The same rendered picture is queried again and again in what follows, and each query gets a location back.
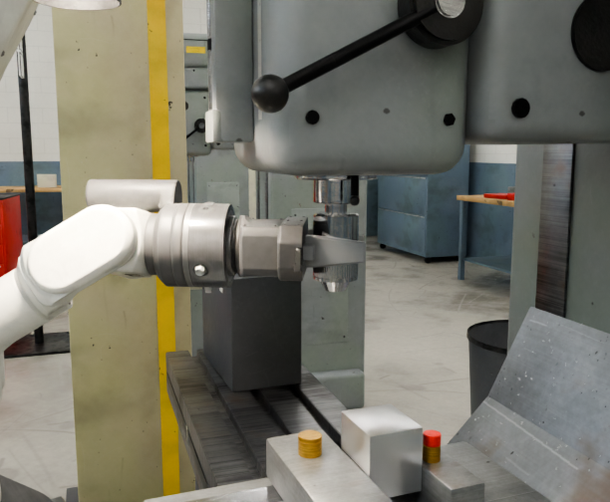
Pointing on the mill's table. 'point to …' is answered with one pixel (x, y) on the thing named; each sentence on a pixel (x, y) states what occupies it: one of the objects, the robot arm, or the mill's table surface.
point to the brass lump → (310, 444)
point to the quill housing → (355, 95)
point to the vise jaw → (317, 473)
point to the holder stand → (254, 332)
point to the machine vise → (489, 475)
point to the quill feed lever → (432, 30)
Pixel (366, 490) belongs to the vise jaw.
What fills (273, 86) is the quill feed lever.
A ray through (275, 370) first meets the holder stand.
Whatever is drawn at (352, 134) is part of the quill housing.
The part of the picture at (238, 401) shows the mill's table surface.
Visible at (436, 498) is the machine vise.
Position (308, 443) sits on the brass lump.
